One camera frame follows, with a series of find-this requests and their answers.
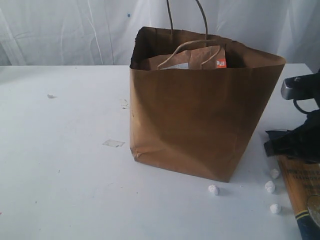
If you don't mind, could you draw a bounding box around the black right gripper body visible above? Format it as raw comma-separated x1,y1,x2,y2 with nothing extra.
303,109,320,130

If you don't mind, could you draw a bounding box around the spaghetti packet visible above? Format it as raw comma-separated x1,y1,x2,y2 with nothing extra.
275,155,320,240

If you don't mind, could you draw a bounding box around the brown coffee pouch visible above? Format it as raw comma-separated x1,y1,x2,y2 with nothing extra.
142,45,227,71

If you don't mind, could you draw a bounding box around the brown paper bag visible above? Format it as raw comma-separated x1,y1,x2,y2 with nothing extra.
128,0,286,183

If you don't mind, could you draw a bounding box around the clear tape piece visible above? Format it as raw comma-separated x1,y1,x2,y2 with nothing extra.
102,139,125,148

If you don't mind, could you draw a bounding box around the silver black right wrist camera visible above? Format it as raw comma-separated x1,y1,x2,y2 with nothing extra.
281,72,320,101

